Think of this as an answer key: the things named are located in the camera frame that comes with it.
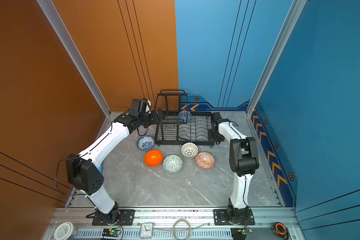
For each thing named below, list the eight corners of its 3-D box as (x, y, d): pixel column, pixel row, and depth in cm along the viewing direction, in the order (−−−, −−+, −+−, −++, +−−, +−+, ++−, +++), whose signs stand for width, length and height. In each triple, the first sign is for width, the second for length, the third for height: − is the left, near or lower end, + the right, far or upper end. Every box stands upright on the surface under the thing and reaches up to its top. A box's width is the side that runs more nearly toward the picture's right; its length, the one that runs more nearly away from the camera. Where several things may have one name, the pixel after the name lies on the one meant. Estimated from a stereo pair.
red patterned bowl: (195, 169, 92) (196, 166, 88) (194, 155, 98) (195, 151, 94) (214, 169, 92) (215, 166, 88) (212, 155, 98) (213, 151, 94)
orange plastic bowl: (144, 168, 92) (142, 164, 88) (147, 153, 98) (145, 149, 94) (162, 168, 92) (161, 164, 88) (163, 153, 98) (163, 149, 94)
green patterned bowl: (161, 167, 92) (160, 164, 88) (170, 155, 97) (170, 151, 94) (175, 177, 88) (174, 174, 84) (184, 163, 94) (184, 160, 90)
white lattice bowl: (180, 158, 95) (180, 154, 92) (180, 145, 101) (180, 142, 98) (198, 158, 95) (199, 154, 92) (197, 145, 101) (198, 142, 98)
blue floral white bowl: (137, 150, 99) (135, 147, 96) (140, 138, 106) (138, 135, 103) (153, 150, 99) (152, 147, 96) (155, 138, 106) (154, 135, 103)
